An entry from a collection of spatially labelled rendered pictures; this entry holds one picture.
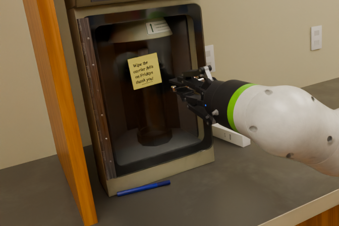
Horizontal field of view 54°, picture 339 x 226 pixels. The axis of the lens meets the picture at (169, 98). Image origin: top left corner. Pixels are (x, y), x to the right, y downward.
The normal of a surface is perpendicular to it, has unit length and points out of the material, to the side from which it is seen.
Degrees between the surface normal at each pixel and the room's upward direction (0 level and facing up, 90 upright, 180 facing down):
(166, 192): 0
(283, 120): 67
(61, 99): 90
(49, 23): 90
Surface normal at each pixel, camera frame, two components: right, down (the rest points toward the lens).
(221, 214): -0.12, -0.96
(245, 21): 0.43, 0.18
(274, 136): -0.55, 0.32
